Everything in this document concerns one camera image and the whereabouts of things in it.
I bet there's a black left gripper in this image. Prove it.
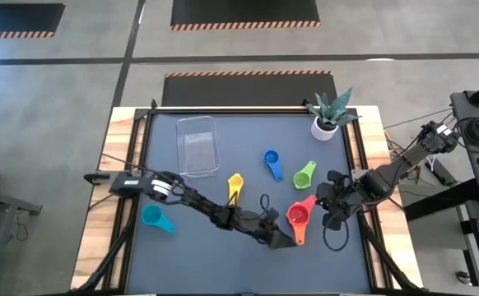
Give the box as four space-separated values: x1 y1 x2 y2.
243 207 298 251

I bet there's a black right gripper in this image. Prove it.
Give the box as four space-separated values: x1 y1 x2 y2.
315 169 366 232

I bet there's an orange measuring cup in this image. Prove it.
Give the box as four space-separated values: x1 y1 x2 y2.
292 224 307 247

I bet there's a green measuring cup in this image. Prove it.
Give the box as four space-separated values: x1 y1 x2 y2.
292 160 318 191

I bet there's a red measuring cup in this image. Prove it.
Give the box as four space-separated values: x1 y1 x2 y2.
285 194 318 231

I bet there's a blue measuring cup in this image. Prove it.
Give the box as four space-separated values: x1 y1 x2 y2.
263 149 285 183

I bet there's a yellow measuring cup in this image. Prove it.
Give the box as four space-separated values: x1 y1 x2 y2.
227 173 245 206

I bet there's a teal measuring cup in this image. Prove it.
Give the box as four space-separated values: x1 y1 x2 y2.
141 204 177 234

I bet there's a clear plastic basket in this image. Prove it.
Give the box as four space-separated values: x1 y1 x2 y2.
175 115 221 179

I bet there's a potted plant in white pot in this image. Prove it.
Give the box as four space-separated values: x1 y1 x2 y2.
306 86 362 142

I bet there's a grey-blue table mat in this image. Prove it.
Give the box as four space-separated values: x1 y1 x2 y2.
124 113 373 295

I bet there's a black cart foot beam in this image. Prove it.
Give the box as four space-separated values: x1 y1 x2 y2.
403 178 479 222

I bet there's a black power strip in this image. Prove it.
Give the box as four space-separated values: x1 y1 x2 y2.
426 158 454 186

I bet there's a black striped-edge floor mat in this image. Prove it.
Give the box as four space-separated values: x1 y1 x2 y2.
170 0 322 32
160 70 338 108
0 2 67 39

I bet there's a grey equipment cart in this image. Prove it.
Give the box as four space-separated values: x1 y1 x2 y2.
449 90 479 206

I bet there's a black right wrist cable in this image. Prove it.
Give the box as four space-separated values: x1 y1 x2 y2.
323 209 350 252

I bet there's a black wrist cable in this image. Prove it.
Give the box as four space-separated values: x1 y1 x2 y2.
323 209 350 252
258 192 272 213

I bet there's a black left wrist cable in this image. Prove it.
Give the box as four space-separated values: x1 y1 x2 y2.
258 192 272 213

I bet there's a black table frame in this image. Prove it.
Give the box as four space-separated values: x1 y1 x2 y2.
70 98 424 296

